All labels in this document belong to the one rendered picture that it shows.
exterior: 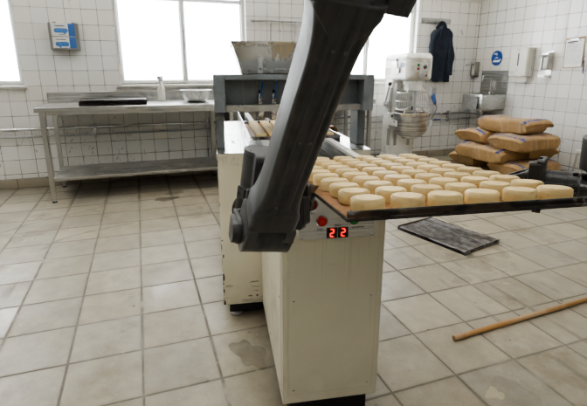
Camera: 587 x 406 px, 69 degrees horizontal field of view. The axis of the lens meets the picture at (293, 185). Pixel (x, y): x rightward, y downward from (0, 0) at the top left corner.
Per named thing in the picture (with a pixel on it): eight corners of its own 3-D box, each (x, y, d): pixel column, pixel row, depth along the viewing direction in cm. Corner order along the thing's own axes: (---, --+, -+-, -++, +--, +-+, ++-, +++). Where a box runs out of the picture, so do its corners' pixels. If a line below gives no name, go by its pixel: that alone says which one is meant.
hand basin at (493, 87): (523, 138, 539) (536, 47, 510) (500, 140, 526) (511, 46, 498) (468, 128, 629) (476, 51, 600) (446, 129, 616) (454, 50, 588)
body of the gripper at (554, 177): (537, 155, 85) (582, 158, 81) (532, 205, 87) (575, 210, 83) (534, 159, 80) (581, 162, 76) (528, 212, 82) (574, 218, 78)
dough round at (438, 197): (469, 209, 62) (469, 196, 62) (436, 210, 62) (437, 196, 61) (452, 202, 67) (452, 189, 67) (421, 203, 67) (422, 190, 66)
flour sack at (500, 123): (472, 128, 505) (473, 114, 501) (497, 127, 523) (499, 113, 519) (528, 137, 443) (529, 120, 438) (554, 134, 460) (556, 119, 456)
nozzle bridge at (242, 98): (216, 141, 222) (213, 74, 213) (350, 138, 233) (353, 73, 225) (216, 154, 190) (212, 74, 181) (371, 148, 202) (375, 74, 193)
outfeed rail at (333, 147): (283, 120, 320) (283, 111, 318) (287, 120, 321) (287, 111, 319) (380, 193, 129) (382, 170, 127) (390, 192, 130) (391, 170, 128)
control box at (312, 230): (296, 237, 132) (296, 193, 129) (370, 231, 136) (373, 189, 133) (299, 241, 129) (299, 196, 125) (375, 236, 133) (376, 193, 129)
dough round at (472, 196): (506, 203, 65) (507, 191, 65) (488, 209, 62) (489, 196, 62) (475, 199, 69) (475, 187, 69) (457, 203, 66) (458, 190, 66)
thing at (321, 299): (262, 316, 216) (258, 140, 193) (328, 310, 222) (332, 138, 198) (281, 426, 149) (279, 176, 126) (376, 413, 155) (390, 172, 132)
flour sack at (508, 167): (517, 180, 438) (519, 166, 435) (485, 172, 476) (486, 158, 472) (564, 174, 466) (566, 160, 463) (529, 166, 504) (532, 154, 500)
